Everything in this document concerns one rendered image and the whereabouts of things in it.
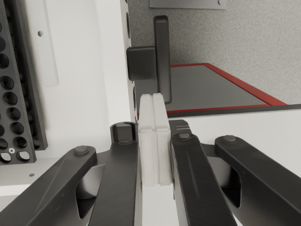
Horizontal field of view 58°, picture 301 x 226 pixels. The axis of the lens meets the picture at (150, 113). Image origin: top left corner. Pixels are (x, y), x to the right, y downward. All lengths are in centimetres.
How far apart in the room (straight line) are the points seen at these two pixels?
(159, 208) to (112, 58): 31
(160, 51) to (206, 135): 22
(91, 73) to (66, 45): 4
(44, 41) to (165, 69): 14
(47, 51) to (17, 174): 14
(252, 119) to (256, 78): 83
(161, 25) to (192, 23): 93
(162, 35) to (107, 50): 5
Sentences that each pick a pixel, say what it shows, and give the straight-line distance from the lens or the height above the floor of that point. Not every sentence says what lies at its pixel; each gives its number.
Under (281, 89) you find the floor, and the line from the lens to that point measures 131.
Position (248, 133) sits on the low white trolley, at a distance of 43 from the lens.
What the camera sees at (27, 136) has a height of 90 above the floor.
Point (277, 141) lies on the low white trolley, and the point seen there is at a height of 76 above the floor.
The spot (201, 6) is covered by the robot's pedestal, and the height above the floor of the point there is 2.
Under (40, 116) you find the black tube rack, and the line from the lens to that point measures 30.
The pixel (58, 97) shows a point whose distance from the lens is 33.
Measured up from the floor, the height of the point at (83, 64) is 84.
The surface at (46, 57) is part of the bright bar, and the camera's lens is 31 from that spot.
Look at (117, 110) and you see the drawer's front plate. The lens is 22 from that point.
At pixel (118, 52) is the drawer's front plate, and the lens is 21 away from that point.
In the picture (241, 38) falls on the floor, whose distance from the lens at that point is 120.
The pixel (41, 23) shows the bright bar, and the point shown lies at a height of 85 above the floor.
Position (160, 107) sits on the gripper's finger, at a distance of 15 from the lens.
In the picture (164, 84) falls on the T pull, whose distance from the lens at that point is 23.
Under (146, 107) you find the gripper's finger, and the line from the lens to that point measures 16.
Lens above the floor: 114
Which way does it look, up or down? 73 degrees down
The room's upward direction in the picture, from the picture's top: 176 degrees clockwise
